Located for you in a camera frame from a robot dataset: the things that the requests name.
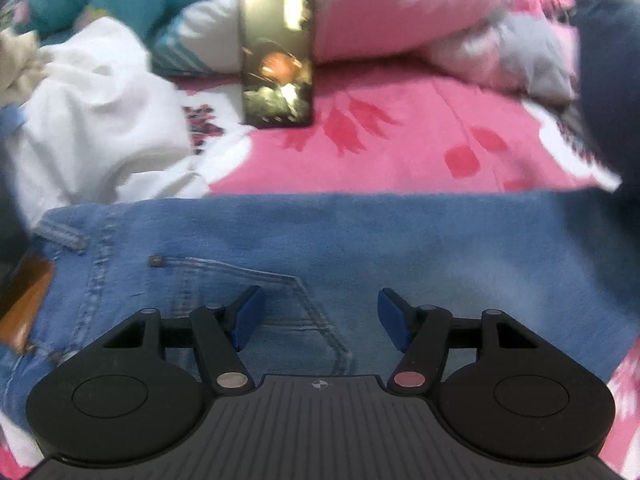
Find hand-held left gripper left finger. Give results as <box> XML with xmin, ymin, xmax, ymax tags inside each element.
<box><xmin>100</xmin><ymin>285</ymin><xmax>265</xmax><ymax>396</ymax></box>

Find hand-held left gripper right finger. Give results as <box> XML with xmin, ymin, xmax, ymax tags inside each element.
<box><xmin>377</xmin><ymin>287</ymin><xmax>546</xmax><ymax>396</ymax></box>

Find blue denim jeans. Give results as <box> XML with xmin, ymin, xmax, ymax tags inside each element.
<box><xmin>170</xmin><ymin>60</ymin><xmax>640</xmax><ymax>480</ymax></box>

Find white garment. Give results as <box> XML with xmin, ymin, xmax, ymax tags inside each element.
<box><xmin>10</xmin><ymin>16</ymin><xmax>253</xmax><ymax>228</ymax></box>

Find black smartphone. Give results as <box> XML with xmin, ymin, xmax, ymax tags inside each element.
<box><xmin>238</xmin><ymin>0</ymin><xmax>317</xmax><ymax>129</ymax></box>

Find dark grey garment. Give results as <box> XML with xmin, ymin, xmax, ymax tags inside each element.
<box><xmin>0</xmin><ymin>120</ymin><xmax>38</xmax><ymax>311</ymax></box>

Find pink and blue quilt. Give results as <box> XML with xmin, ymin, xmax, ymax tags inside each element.
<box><xmin>0</xmin><ymin>0</ymin><xmax>581</xmax><ymax>106</ymax></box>

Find dark blue cloth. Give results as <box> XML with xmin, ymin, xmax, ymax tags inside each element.
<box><xmin>570</xmin><ymin>0</ymin><xmax>640</xmax><ymax>196</ymax></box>

